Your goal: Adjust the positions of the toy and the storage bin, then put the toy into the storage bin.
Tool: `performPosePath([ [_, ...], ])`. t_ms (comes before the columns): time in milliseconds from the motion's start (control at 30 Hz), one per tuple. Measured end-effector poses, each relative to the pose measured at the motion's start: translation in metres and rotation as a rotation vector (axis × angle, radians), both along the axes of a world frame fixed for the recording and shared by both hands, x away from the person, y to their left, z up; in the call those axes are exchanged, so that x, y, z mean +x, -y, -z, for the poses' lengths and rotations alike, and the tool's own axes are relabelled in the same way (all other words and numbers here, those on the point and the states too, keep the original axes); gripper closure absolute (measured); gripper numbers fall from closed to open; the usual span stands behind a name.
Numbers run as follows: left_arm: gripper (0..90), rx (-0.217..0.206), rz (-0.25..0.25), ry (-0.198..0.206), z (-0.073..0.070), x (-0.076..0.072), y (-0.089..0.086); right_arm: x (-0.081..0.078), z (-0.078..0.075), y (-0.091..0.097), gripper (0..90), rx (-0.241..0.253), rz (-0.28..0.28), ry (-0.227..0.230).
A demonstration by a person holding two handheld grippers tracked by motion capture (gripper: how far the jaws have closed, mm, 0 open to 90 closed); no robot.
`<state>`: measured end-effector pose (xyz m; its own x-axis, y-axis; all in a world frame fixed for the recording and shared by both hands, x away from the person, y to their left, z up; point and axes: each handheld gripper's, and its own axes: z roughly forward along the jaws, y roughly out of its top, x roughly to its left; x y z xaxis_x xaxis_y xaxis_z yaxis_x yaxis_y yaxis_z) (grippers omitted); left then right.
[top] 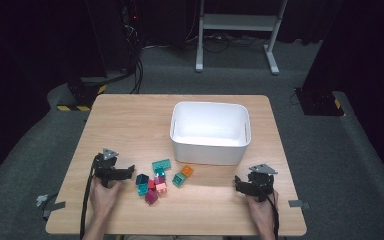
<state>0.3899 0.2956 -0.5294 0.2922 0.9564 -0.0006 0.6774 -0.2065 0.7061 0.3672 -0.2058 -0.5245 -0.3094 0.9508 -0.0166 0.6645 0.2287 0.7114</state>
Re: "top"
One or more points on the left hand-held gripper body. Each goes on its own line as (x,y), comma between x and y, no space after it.
(106,166)

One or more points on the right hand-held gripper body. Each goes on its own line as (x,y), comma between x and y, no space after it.
(261,183)

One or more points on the dark blue building block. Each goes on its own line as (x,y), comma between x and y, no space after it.
(142,179)

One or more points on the red building block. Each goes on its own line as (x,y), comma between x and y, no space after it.
(151,184)

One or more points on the small teal building block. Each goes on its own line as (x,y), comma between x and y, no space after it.
(160,172)

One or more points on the large magenta building block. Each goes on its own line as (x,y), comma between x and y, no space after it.
(151,197)

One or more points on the small magenta building block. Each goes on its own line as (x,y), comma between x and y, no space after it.
(160,180)

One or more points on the pink building block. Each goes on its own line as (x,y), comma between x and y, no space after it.
(161,188)

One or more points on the white plastic bin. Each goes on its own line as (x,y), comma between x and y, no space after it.
(210,153)

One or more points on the green building block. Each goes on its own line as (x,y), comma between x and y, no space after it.
(179,179)

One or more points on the orange building block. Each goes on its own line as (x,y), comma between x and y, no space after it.
(187,171)

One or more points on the person's right hand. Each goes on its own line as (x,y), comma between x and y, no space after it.
(261,213)

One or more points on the person's left hand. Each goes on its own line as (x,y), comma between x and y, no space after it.
(101,200)

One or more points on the grey tape strip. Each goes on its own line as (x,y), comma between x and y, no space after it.
(296,203)
(54,206)

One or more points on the black stand base striped tape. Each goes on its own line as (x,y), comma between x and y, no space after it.
(83,91)

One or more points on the white metal stand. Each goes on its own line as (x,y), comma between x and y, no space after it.
(240,22)

